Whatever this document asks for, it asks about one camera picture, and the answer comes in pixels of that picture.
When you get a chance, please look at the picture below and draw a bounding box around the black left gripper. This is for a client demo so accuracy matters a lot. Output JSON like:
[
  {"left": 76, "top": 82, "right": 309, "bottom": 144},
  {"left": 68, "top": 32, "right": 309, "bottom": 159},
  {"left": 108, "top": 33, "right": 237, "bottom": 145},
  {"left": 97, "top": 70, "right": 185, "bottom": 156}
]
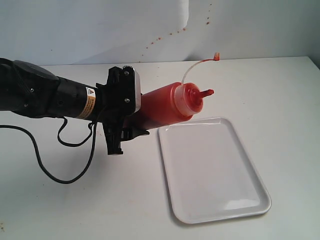
[{"left": 96, "top": 66, "right": 150, "bottom": 155}]

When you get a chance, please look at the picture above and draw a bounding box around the red sauce squeeze bottle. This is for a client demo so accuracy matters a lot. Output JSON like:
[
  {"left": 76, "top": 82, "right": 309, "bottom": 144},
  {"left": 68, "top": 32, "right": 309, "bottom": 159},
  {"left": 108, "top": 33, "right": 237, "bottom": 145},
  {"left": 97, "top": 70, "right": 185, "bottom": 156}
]
[{"left": 124, "top": 52, "right": 220, "bottom": 130}]

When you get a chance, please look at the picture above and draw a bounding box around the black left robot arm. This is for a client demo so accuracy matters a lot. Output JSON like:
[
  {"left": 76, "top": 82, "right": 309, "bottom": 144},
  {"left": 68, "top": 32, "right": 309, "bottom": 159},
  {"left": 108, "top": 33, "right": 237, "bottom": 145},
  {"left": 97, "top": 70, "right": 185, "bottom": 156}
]
[{"left": 0, "top": 58, "right": 149, "bottom": 155}]

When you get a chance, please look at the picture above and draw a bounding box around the white rectangular plastic tray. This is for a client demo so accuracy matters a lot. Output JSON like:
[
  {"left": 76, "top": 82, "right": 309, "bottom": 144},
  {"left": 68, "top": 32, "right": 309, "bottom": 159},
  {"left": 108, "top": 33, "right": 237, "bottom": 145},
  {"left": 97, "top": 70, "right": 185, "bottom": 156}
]
[{"left": 158, "top": 117, "right": 272, "bottom": 224}]

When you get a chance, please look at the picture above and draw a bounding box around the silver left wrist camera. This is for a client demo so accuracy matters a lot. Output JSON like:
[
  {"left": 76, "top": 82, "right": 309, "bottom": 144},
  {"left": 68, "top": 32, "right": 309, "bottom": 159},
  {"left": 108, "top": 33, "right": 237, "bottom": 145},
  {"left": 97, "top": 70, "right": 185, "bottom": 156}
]
[{"left": 122, "top": 65, "right": 142, "bottom": 115}]

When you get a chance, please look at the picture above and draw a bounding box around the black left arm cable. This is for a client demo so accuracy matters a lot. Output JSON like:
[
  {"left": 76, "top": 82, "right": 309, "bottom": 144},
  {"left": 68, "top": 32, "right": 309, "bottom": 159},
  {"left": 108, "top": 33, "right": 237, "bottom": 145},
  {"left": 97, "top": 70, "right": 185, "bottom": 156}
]
[{"left": 0, "top": 109, "right": 106, "bottom": 185}]

